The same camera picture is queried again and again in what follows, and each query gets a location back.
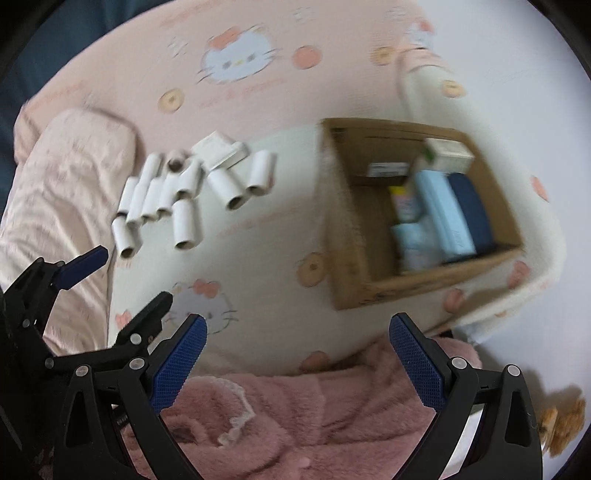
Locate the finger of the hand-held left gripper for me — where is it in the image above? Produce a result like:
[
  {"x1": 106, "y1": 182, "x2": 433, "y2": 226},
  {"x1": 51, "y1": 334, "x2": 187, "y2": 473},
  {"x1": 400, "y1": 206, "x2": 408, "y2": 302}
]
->
[
  {"x1": 44, "y1": 291, "x2": 174, "y2": 370},
  {"x1": 0, "y1": 246, "x2": 110, "y2": 333}
]

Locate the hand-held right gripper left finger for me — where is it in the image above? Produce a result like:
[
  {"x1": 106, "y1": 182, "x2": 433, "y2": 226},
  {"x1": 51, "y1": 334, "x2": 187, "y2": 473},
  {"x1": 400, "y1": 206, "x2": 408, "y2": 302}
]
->
[{"x1": 55, "y1": 314, "x2": 208, "y2": 480}]

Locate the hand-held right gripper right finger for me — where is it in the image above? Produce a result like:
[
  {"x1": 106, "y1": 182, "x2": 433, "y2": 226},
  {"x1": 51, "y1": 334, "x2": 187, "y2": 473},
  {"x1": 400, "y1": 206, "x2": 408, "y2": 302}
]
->
[{"x1": 389, "y1": 312, "x2": 544, "y2": 480}]

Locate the pile of white cardboard tubes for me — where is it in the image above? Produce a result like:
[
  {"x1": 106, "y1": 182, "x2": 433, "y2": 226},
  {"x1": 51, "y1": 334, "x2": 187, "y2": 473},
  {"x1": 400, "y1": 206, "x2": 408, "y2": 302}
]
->
[{"x1": 111, "y1": 148, "x2": 278, "y2": 258}]

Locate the brown cardboard box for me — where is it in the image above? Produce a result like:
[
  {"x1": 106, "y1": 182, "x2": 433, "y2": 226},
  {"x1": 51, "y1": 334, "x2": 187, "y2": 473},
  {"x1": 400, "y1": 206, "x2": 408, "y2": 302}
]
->
[{"x1": 320, "y1": 117, "x2": 525, "y2": 311}]

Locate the white paper notepad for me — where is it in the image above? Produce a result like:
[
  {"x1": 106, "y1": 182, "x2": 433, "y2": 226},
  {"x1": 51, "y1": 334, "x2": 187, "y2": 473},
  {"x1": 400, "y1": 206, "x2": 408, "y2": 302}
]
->
[{"x1": 191, "y1": 131, "x2": 251, "y2": 171}]

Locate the pink pillow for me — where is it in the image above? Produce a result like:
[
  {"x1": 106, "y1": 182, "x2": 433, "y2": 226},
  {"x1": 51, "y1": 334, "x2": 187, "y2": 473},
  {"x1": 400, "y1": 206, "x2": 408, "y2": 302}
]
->
[{"x1": 0, "y1": 108, "x2": 139, "y2": 356}]

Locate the light blue packet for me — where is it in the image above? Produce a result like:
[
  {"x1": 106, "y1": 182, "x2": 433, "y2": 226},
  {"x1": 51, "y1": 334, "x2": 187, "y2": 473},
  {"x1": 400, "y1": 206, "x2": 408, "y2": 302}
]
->
[{"x1": 392, "y1": 222, "x2": 439, "y2": 273}]

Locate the pink fluffy blanket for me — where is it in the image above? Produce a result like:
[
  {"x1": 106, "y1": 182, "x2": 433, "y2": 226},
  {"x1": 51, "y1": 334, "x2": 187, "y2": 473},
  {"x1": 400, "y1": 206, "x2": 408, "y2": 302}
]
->
[{"x1": 115, "y1": 339, "x2": 481, "y2": 480}]

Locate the cat print blanket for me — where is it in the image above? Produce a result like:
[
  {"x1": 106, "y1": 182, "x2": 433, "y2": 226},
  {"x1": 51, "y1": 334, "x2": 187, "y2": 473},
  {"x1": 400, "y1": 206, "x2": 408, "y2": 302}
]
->
[{"x1": 14, "y1": 0, "x2": 568, "y2": 377}]

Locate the light blue flat box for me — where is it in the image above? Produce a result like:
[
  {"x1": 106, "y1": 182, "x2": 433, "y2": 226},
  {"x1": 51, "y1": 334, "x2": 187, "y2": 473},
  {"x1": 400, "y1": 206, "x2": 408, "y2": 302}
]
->
[{"x1": 413, "y1": 170, "x2": 477, "y2": 264}]

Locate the navy blue case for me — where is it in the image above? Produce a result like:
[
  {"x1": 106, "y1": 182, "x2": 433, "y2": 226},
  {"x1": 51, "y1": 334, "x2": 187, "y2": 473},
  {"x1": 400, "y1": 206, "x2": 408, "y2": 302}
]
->
[{"x1": 447, "y1": 173, "x2": 497, "y2": 254}]

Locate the brown fuzzy object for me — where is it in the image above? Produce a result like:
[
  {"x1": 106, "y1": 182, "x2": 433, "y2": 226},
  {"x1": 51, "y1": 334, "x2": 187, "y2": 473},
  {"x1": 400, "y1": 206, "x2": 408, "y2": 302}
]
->
[{"x1": 538, "y1": 397, "x2": 587, "y2": 455}]

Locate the small colourful bottle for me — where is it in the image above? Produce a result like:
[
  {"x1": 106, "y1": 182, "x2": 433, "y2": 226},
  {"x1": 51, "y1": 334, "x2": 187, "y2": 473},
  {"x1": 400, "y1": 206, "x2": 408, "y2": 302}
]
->
[{"x1": 388, "y1": 185, "x2": 419, "y2": 224}]

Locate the white green carton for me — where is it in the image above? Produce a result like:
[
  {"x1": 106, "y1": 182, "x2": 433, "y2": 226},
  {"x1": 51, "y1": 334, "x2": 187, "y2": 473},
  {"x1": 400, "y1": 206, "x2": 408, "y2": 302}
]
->
[{"x1": 424, "y1": 137, "x2": 476, "y2": 174}]

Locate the dark blue cloth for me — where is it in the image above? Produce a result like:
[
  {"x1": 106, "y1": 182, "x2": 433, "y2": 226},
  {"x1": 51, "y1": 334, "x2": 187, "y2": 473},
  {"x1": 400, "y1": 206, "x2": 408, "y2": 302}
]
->
[{"x1": 0, "y1": 0, "x2": 153, "y2": 153}]

